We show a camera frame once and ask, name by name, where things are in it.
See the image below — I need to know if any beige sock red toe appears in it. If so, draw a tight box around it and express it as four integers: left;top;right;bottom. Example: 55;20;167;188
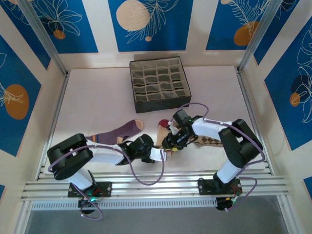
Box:
156;118;173;153

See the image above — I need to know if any brown argyle sock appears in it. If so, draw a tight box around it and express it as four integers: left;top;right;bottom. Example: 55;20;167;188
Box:
186;135;223;148

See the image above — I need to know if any purple sock beige toe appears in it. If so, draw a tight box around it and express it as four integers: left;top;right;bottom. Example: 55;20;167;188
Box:
85;118;145;147

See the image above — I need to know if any dark fabric sock organizer box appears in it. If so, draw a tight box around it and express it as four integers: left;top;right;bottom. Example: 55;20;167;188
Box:
129;56;192;114

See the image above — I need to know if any black controller module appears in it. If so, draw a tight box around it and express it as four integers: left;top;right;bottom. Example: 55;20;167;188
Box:
215;196;236;212
78;197;99;215

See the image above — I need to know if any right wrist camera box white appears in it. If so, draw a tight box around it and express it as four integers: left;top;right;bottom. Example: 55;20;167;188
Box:
167;121;178;135

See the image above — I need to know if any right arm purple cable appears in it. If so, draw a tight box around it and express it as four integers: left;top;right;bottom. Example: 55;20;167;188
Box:
170;102;266;213

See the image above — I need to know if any aluminium mounting rail beam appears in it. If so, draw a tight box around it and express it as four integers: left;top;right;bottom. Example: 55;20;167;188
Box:
20;171;292;202

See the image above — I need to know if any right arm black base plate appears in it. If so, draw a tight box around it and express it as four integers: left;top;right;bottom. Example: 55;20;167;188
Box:
197;178;243;195

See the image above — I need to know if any white slotted cable duct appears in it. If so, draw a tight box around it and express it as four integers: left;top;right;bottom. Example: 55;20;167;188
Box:
30;197;218;211

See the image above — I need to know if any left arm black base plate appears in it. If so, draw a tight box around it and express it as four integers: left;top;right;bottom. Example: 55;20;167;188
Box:
67;181;113;198

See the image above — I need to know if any aluminium table side rail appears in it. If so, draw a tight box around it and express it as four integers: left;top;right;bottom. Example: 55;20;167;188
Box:
36;70;71;181
234;67;274;175

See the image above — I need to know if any aluminium frame post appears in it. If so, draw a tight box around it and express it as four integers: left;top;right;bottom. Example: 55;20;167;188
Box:
18;0;69;77
237;0;286;73

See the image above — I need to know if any aluminium frame leg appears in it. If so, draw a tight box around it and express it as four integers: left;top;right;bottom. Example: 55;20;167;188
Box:
14;201;34;234
276;195;298;234

